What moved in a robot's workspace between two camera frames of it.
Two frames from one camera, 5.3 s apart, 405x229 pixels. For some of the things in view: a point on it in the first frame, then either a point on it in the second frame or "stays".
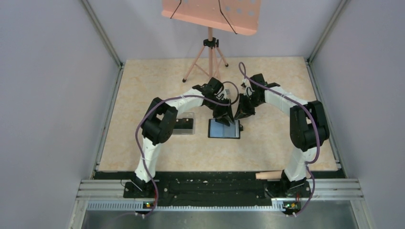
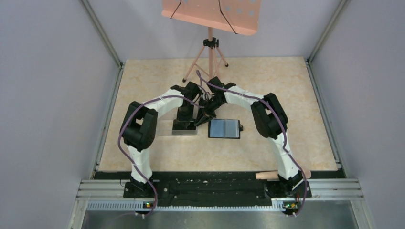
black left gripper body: x=220 y=110 → x=186 y=113
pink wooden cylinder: x=269 y=175 stays
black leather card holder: x=217 y=130 stays
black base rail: x=218 y=186 stays
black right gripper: x=243 y=111 → x=202 y=118
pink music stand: x=240 y=16 stays
